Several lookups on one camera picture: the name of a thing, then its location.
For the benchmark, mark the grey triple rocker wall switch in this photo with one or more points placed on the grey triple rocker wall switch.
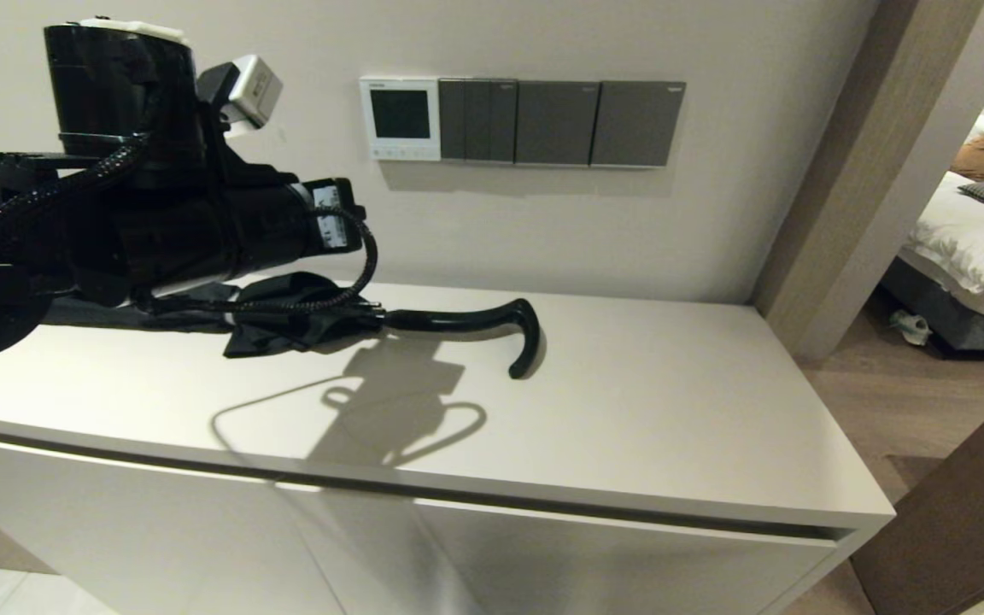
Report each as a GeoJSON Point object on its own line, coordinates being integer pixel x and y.
{"type": "Point", "coordinates": [477, 120]}

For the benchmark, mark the white slipper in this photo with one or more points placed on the white slipper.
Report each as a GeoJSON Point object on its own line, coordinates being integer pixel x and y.
{"type": "Point", "coordinates": [910, 329]}

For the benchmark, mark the dark grey bed base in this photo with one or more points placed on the dark grey bed base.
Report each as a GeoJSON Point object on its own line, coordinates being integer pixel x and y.
{"type": "Point", "coordinates": [928, 303]}

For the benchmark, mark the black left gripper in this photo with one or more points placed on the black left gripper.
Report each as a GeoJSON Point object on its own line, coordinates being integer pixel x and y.
{"type": "Point", "coordinates": [278, 226]}

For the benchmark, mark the dark brown wooden door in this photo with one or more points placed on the dark brown wooden door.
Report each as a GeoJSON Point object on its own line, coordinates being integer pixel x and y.
{"type": "Point", "coordinates": [962, 512]}

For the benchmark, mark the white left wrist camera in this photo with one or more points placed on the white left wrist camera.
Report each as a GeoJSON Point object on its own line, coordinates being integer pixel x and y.
{"type": "Point", "coordinates": [254, 85]}

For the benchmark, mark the wood veneer door frame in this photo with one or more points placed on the wood veneer door frame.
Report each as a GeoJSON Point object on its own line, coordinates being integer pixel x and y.
{"type": "Point", "coordinates": [868, 171]}

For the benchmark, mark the white bed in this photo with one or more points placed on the white bed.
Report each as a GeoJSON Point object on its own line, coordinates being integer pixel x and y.
{"type": "Point", "coordinates": [970, 248]}

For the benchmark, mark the white wall thermostat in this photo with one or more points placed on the white wall thermostat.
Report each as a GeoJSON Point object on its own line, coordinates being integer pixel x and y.
{"type": "Point", "coordinates": [402, 149]}

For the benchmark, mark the white cabinet door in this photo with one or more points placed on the white cabinet door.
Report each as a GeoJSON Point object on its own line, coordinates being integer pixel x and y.
{"type": "Point", "coordinates": [586, 568]}
{"type": "Point", "coordinates": [116, 530]}

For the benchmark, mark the white sideboard cabinet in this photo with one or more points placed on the white sideboard cabinet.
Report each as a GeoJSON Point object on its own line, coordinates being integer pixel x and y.
{"type": "Point", "coordinates": [629, 410]}

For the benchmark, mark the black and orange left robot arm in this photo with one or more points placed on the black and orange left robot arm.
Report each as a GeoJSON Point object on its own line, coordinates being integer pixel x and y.
{"type": "Point", "coordinates": [116, 85]}

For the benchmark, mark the grey single rocker wall switch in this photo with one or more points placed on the grey single rocker wall switch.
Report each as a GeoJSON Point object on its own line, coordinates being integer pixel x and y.
{"type": "Point", "coordinates": [556, 123]}
{"type": "Point", "coordinates": [635, 125]}

